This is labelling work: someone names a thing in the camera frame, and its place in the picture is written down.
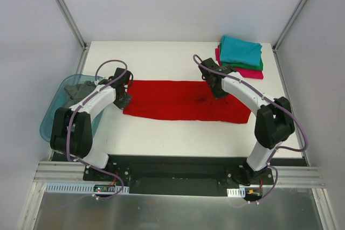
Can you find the blue plastic bin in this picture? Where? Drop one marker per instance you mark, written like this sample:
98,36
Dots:
58,101

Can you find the grey crumpled t shirt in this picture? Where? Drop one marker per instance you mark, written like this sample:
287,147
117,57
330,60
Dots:
76,93

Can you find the right aluminium frame post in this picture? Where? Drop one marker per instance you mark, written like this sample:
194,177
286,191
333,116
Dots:
288,26

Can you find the pink folded t shirt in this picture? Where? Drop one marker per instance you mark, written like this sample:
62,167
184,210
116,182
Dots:
246,73

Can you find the red t shirt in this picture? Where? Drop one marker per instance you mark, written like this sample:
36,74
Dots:
183,100

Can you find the right white cable duct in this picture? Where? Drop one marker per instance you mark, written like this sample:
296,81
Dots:
236,193

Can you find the white cable duct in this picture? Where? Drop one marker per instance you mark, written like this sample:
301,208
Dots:
75,188
236,193

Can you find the left white cable duct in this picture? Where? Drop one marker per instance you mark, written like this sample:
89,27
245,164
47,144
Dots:
75,188

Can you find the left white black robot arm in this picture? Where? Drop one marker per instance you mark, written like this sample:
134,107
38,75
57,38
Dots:
73,124

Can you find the aluminium frame post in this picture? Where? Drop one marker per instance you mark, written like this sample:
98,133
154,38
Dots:
288,26
71,23

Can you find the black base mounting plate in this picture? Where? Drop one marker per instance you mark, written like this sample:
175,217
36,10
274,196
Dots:
181,176

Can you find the teal folded t shirt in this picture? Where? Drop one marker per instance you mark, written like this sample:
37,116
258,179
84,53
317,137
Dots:
233,50

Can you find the green folded t shirt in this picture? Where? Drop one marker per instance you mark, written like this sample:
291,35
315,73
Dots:
258,68

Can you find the left aluminium frame post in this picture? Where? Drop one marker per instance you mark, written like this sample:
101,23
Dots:
71,23

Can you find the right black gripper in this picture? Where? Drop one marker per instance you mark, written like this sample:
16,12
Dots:
219,92

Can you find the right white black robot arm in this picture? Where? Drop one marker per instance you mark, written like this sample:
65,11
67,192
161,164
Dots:
273,123

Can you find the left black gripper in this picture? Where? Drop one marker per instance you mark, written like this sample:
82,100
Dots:
122,100

